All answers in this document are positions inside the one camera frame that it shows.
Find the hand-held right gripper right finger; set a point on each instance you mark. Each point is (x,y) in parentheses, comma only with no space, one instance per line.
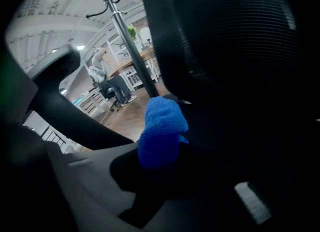
(252,201)

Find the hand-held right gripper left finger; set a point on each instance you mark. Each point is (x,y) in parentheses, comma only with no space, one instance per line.
(87,181)

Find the blue fluffy cloth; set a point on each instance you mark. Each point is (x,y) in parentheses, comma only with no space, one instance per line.
(162,131)

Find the black chair armrest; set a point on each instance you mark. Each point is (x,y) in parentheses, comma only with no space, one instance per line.
(65,116)

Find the white desk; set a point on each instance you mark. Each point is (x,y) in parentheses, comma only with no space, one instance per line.
(90,101)

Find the white shelf unit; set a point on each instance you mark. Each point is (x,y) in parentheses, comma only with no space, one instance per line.
(152,71)

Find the round wooden table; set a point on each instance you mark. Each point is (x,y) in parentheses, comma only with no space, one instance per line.
(145,53)

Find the black coat rack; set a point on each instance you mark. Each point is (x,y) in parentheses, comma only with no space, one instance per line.
(130,43)

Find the green potted plant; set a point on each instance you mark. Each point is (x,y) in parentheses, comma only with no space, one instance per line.
(132,31)

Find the black mesh chair backrest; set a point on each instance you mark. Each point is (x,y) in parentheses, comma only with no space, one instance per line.
(225,38)

